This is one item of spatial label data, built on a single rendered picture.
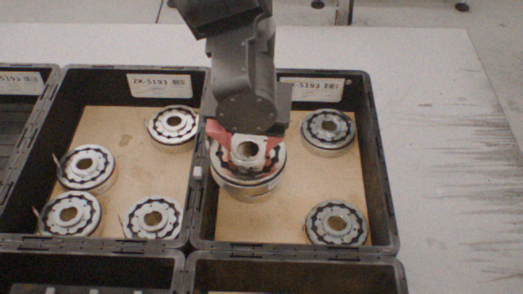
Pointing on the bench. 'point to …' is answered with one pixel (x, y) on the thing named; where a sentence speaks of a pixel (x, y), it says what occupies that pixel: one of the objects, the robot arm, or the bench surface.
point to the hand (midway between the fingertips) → (248, 146)
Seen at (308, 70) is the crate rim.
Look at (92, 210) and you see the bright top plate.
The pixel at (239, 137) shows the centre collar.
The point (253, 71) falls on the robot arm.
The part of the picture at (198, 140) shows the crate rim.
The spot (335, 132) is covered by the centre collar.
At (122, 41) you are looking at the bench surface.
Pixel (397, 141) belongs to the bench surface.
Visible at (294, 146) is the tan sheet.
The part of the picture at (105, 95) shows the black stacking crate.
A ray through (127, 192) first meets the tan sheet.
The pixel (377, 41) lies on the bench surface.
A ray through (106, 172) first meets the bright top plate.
